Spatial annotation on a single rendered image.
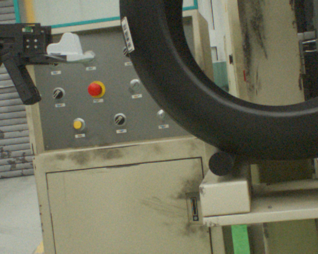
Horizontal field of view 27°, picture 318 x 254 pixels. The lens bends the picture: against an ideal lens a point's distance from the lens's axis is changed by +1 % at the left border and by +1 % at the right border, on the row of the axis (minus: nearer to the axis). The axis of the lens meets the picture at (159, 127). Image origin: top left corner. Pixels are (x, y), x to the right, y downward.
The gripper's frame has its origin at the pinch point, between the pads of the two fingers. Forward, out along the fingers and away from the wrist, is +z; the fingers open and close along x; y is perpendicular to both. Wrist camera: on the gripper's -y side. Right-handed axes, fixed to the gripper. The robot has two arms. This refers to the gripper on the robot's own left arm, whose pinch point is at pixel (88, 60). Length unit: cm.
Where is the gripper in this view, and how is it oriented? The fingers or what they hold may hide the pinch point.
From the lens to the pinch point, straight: 135.2
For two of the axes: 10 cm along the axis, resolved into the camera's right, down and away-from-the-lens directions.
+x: 1.5, -0.7, 9.9
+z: 9.9, 0.1, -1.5
